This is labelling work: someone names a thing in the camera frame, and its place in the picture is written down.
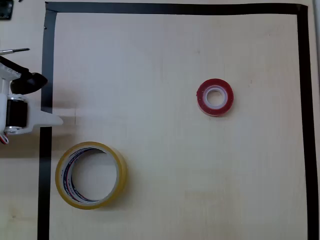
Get thin metal screwdriver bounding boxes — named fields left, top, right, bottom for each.
left=0, top=47, right=31, bottom=55

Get black plastic object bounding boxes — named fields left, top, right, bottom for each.
left=0, top=0, right=14, bottom=20

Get large yellow tape roll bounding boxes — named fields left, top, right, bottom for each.
left=54, top=141, right=129, bottom=211

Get small red tape roll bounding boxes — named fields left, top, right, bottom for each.
left=195, top=78, right=235, bottom=118

